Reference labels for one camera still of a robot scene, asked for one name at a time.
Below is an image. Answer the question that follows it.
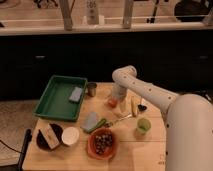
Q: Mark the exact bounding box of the small orange apple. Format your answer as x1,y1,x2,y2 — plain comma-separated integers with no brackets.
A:
107,97,118,108

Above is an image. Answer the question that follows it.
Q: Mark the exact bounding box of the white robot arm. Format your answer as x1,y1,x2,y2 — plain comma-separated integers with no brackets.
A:
112,65,213,171

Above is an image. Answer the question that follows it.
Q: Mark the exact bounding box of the green plastic cup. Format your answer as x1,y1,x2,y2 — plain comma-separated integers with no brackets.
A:
137,118,151,135

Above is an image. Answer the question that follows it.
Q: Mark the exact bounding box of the small metal cup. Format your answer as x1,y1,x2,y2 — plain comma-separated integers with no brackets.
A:
87,82,97,97

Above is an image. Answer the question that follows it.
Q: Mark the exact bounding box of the white paper cup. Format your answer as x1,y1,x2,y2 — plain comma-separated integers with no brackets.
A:
62,127,80,146

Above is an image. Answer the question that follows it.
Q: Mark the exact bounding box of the orange bowl with grapes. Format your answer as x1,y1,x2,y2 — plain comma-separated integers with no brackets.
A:
87,128,118,160

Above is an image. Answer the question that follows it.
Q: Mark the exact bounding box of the blue sponge in tray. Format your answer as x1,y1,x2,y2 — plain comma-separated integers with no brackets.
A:
69,87,83,102

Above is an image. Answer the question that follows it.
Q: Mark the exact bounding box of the green plastic tray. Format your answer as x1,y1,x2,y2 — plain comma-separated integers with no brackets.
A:
34,75,87,122

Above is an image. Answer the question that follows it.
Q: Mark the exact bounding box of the wooden block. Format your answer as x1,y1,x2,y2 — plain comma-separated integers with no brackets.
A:
41,124,60,149

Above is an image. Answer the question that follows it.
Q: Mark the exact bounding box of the dark brown bowl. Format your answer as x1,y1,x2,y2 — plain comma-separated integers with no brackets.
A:
36,124,63,151

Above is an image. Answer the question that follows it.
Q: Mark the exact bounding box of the black bar left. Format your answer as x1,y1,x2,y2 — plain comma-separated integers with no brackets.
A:
18,129,32,171

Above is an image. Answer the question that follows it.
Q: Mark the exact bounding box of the white remote device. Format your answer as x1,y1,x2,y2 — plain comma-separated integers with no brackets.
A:
86,0,99,25

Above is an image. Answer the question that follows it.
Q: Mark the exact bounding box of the black spoon white handle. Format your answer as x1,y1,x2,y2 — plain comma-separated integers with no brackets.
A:
138,98,147,112

